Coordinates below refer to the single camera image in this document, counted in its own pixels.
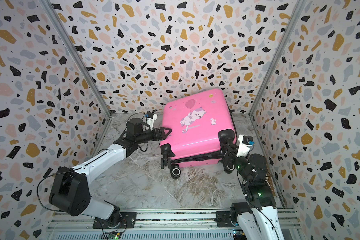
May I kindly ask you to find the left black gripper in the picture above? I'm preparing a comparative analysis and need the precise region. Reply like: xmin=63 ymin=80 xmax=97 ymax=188
xmin=136 ymin=127 xmax=173 ymax=146

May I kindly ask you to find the pink hard-shell suitcase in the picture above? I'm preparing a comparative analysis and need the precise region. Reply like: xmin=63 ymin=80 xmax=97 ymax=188
xmin=160 ymin=89 xmax=237 ymax=180

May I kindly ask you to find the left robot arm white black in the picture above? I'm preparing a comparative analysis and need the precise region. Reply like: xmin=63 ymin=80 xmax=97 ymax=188
xmin=49 ymin=118 xmax=172 ymax=229

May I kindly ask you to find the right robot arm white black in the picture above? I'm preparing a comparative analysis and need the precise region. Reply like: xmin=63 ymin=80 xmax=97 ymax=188
xmin=216 ymin=145 xmax=284 ymax=240

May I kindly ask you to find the right green circuit board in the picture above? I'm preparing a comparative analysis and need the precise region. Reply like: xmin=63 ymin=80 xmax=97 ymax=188
xmin=233 ymin=230 xmax=245 ymax=240

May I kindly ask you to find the green circuit board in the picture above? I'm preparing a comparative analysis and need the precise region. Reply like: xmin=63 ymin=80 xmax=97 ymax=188
xmin=233 ymin=230 xmax=245 ymax=240
xmin=102 ymin=232 xmax=122 ymax=240

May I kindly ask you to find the left green circuit board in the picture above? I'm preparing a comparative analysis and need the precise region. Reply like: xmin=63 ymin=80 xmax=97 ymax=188
xmin=102 ymin=232 xmax=122 ymax=240

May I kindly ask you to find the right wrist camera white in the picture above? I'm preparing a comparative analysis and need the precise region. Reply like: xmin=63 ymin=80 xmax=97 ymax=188
xmin=236 ymin=135 xmax=254 ymax=157

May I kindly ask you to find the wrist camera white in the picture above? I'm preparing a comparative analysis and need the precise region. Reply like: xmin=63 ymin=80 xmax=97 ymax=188
xmin=145 ymin=111 xmax=157 ymax=130
xmin=236 ymin=135 xmax=254 ymax=157

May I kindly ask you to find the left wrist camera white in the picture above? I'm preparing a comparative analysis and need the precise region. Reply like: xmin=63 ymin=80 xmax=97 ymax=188
xmin=145 ymin=111 xmax=157 ymax=130

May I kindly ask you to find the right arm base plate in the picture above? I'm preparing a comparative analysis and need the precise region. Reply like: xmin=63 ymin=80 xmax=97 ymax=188
xmin=215 ymin=211 xmax=237 ymax=228

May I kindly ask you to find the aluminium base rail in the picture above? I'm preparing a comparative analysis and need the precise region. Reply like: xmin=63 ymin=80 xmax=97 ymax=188
xmin=44 ymin=208 xmax=304 ymax=240

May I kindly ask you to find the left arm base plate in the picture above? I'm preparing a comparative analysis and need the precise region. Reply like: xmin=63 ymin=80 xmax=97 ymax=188
xmin=92 ymin=212 xmax=137 ymax=230

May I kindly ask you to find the left aluminium corner post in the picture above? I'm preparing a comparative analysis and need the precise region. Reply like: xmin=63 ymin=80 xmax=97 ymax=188
xmin=40 ymin=1 xmax=112 ymax=118

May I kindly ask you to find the aluminium corner post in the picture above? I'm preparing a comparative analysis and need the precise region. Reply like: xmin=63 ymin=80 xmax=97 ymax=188
xmin=249 ymin=0 xmax=307 ymax=117
xmin=40 ymin=1 xmax=112 ymax=118

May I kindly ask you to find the right aluminium corner post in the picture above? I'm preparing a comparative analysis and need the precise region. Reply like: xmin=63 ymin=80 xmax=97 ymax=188
xmin=249 ymin=0 xmax=307 ymax=117

